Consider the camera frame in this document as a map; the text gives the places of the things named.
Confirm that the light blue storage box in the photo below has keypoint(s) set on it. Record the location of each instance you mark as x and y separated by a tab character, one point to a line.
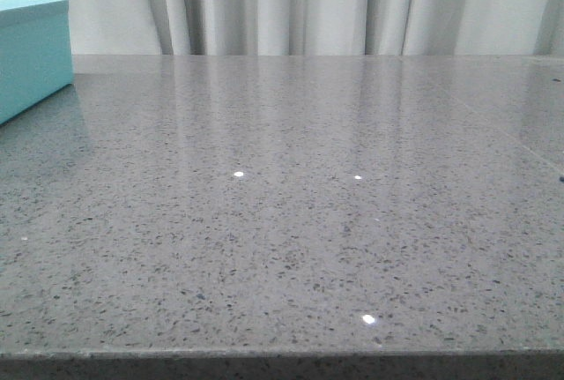
35	53

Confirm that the grey pleated curtain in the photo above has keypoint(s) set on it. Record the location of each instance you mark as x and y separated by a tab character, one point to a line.
317	27

